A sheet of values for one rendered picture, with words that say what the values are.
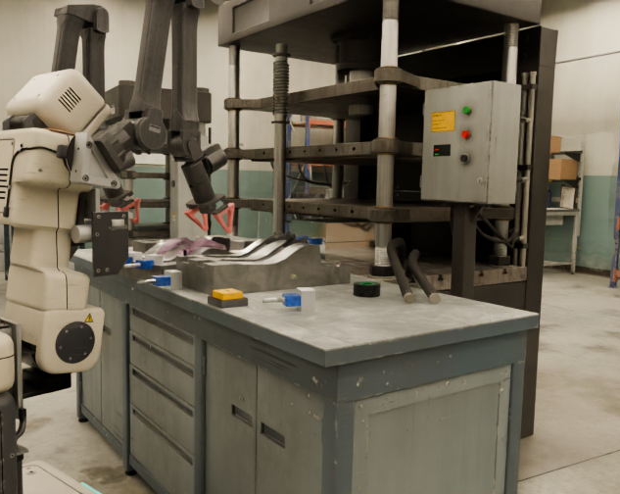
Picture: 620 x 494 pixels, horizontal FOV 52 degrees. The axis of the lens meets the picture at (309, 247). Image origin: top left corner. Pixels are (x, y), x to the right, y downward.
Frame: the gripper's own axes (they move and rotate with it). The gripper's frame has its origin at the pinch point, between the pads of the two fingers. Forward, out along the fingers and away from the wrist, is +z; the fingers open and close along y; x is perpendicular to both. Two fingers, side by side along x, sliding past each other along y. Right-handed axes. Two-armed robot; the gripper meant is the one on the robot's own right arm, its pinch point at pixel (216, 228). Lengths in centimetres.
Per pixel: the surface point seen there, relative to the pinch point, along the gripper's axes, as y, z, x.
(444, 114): -20, 5, -94
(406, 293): -39, 31, -24
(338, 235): 36, 53, -85
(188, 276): 20.3, 17.4, 1.6
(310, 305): -28.3, 19.2, 2.1
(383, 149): -2, 12, -79
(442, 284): -13, 69, -81
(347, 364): -55, 16, 21
